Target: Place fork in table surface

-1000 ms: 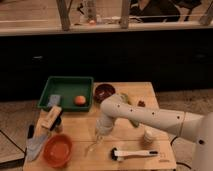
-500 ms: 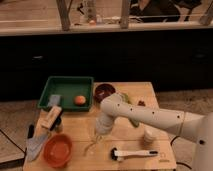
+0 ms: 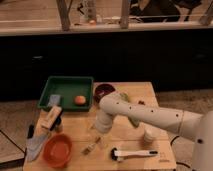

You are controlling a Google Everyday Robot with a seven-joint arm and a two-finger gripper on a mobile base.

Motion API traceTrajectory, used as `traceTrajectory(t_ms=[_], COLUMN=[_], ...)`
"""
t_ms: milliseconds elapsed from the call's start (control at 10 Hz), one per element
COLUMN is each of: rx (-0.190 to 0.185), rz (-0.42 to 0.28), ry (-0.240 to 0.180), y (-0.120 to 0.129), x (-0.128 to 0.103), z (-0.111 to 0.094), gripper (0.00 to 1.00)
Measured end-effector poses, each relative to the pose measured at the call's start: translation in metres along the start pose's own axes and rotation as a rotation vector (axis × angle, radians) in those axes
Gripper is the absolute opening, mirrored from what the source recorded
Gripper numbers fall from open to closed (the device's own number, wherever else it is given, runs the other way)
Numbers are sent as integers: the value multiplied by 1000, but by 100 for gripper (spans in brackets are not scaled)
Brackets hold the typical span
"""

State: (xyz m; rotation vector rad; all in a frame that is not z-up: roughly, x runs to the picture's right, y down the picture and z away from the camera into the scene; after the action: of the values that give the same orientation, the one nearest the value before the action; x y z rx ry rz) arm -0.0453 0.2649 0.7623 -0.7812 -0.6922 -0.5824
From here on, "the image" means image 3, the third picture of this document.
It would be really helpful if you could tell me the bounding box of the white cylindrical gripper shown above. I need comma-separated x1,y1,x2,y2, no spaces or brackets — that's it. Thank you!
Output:
94,110,114,134

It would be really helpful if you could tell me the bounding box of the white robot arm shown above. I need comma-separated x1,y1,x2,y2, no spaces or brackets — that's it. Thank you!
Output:
94,92,213,171

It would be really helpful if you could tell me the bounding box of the dark red bowl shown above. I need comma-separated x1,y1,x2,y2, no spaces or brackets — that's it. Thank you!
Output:
94,84,115,103

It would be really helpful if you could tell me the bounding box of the orange round fruit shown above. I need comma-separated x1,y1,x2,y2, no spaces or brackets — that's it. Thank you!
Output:
74,95,86,105

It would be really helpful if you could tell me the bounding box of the green vegetable toy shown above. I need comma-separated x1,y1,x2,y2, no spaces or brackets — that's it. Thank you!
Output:
121,93,140,128

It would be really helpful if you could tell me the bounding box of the white salt shaker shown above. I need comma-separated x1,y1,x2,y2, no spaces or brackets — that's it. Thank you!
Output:
143,128,155,144

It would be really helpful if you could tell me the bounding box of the green plastic tray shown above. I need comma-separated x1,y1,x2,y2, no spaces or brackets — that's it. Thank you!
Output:
38,76,93,112

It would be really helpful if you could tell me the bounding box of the wooden scrub brush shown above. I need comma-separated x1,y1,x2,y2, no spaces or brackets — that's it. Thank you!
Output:
41,106,62,129

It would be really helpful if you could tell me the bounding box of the orange plastic bowl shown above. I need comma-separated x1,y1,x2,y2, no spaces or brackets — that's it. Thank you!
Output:
42,134,72,168

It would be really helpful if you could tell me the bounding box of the grey blade kitchen knife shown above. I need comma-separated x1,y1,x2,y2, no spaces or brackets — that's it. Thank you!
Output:
26,125,48,162

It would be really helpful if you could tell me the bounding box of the white handled dish brush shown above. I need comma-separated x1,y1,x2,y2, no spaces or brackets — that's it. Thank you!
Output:
110,148,158,162

